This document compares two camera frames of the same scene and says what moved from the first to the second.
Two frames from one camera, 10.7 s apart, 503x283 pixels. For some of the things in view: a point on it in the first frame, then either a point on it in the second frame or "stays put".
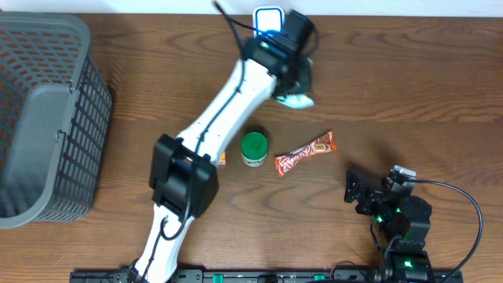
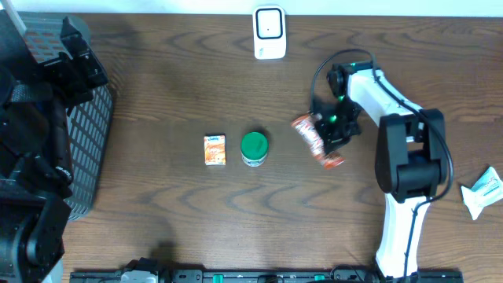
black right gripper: x=372 y=196 to x=331 y=139
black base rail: x=247 y=276 stays put
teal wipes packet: x=296 y=101 to x=486 y=191
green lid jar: x=254 y=147 stays put
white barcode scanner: x=268 y=19 stays put
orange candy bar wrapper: x=324 y=144 to x=305 y=126
